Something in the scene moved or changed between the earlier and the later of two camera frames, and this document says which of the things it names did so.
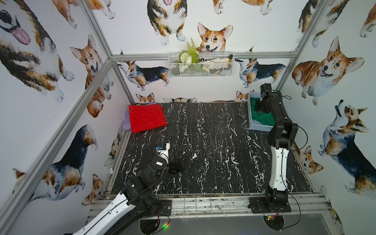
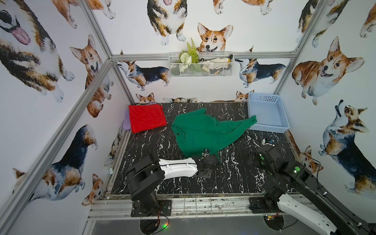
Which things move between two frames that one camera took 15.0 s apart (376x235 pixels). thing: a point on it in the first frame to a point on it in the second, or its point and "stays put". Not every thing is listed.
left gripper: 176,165 to 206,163
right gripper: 256,106 to 255,163
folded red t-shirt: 144,117 stays put
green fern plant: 190,55 stays put
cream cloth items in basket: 215,65 stays put
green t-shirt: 266,118 to 195,131
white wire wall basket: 201,64 stays put
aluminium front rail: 307,206 stays put
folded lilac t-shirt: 126,124 stays put
